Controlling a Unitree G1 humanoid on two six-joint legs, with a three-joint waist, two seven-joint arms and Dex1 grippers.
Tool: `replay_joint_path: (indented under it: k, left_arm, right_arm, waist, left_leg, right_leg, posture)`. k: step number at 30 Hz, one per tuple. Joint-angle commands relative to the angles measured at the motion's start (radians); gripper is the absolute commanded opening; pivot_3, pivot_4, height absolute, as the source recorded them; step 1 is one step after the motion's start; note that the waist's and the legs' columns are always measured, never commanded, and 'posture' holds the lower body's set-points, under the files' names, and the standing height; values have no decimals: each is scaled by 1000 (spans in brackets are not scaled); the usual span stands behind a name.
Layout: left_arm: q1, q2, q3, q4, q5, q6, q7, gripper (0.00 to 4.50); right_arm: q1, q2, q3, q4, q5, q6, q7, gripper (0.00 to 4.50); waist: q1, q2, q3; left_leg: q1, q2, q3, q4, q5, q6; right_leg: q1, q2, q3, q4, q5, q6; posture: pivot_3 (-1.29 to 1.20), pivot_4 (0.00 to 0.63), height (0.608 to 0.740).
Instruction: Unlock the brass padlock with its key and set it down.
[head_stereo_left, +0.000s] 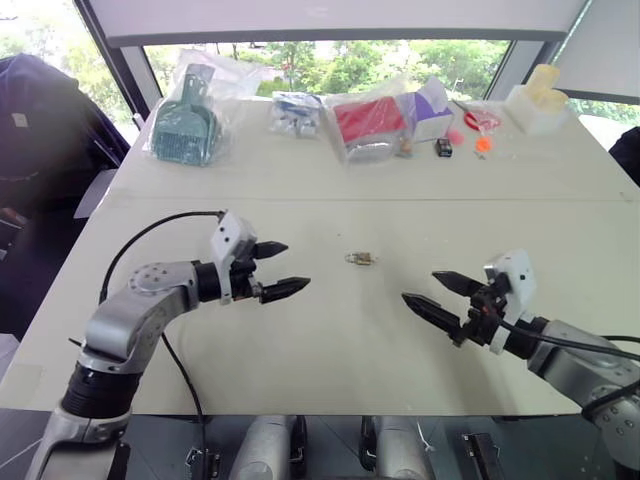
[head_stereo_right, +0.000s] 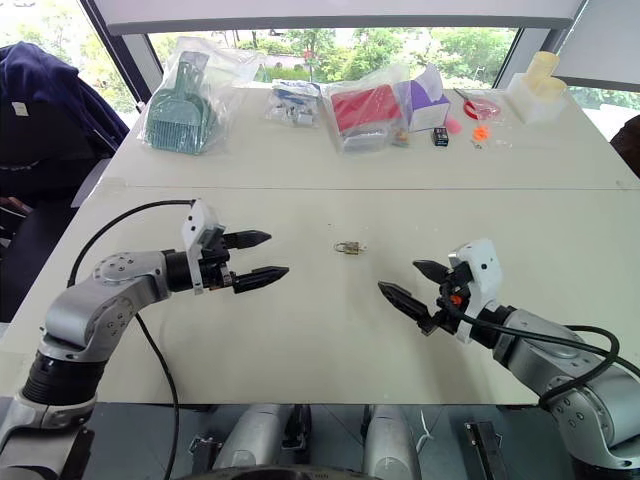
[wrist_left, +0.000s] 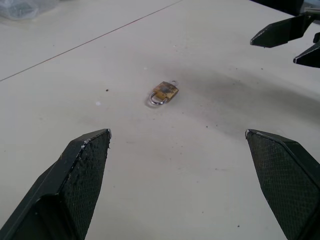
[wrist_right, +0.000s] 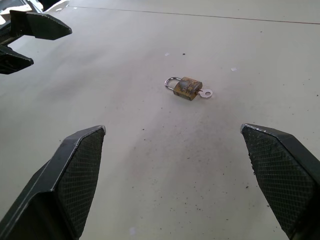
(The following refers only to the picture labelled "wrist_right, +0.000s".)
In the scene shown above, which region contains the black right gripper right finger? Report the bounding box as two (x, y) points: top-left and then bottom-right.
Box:
(240, 123), (320, 240)

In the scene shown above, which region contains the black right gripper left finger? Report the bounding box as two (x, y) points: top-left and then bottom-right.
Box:
(0, 125), (107, 240)

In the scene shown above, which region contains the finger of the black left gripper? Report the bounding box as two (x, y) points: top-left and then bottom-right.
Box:
(0, 44), (35, 75)
(9, 9), (73, 41)

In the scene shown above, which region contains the small silver key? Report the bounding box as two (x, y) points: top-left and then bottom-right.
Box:
(197, 89), (214, 99)

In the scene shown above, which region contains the worn brass padlock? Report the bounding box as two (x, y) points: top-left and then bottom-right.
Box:
(164, 76), (203, 102)

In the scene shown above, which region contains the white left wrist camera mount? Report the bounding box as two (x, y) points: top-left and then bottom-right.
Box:
(0, 11), (12, 26)

